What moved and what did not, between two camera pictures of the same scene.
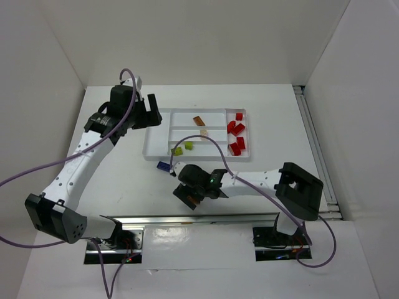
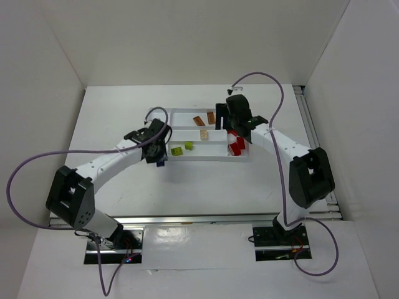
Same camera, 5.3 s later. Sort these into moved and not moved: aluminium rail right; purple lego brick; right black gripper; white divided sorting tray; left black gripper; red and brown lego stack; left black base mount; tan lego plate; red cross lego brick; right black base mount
Moved: left black gripper; red cross lego brick; right black gripper; purple lego brick
Not moved: red and brown lego stack; white divided sorting tray; tan lego plate; right black base mount; left black base mount; aluminium rail right
